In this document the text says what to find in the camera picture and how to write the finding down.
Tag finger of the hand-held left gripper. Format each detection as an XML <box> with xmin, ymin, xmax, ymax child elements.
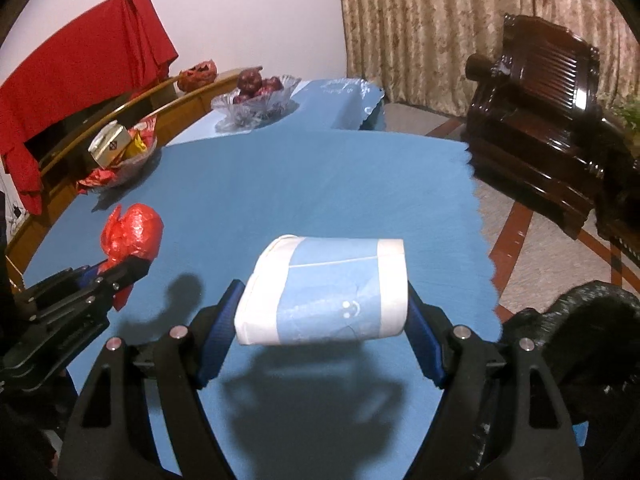
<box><xmin>17</xmin><ymin>262</ymin><xmax>108</xmax><ymax>306</ymax></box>
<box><xmin>30</xmin><ymin>255</ymin><xmax>152</xmax><ymax>326</ymax></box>

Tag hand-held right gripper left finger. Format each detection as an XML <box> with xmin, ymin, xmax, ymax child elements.
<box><xmin>59</xmin><ymin>279</ymin><xmax>247</xmax><ymax>480</ymax></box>

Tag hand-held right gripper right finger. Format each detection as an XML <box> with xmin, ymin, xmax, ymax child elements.
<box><xmin>406</xmin><ymin>280</ymin><xmax>585</xmax><ymax>480</ymax></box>

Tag red plastic bag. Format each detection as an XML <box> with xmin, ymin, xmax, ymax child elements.
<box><xmin>100</xmin><ymin>203</ymin><xmax>165</xmax><ymax>311</ymax></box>

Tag blue and white tissue packet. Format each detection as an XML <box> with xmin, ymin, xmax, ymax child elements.
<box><xmin>234</xmin><ymin>234</ymin><xmax>407</xmax><ymax>347</ymax></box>

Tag trash bin with black liner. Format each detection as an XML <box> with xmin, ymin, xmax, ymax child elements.
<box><xmin>500</xmin><ymin>282</ymin><xmax>640</xmax><ymax>441</ymax></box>

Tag red candy wrappers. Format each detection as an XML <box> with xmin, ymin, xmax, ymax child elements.
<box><xmin>75</xmin><ymin>167</ymin><xmax>121</xmax><ymax>196</ymax></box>

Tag glass snack dish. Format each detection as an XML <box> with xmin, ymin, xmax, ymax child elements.
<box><xmin>82</xmin><ymin>115</ymin><xmax>160</xmax><ymax>188</ymax></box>

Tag white and gold box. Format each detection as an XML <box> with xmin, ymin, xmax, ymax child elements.
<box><xmin>88</xmin><ymin>120</ymin><xmax>132</xmax><ymax>168</ymax></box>

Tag red snack packet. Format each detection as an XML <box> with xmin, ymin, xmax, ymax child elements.
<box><xmin>131</xmin><ymin>117</ymin><xmax>157</xmax><ymax>148</ymax></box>

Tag glass fruit bowl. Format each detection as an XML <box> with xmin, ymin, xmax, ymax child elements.
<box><xmin>211</xmin><ymin>74</ymin><xmax>302</xmax><ymax>123</ymax></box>

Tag red cloth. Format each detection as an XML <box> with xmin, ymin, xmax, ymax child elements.
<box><xmin>0</xmin><ymin>0</ymin><xmax>179</xmax><ymax>216</ymax></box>

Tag dark wooden armchair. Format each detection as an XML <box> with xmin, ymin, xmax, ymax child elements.
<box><xmin>461</xmin><ymin>14</ymin><xmax>608</xmax><ymax>241</ymax></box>

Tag dark wooden side table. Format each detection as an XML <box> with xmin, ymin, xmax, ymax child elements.
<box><xmin>595</xmin><ymin>110</ymin><xmax>640</xmax><ymax>261</ymax></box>

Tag light blue tablecloth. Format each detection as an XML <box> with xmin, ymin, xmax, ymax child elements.
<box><xmin>170</xmin><ymin>77</ymin><xmax>386</xmax><ymax>147</ymax></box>

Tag beige patterned curtain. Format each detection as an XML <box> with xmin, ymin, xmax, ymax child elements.
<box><xmin>336</xmin><ymin>0</ymin><xmax>640</xmax><ymax>116</ymax></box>

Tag potted green plant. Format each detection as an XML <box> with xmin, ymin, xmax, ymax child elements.
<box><xmin>607</xmin><ymin>100</ymin><xmax>640</xmax><ymax>131</ymax></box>

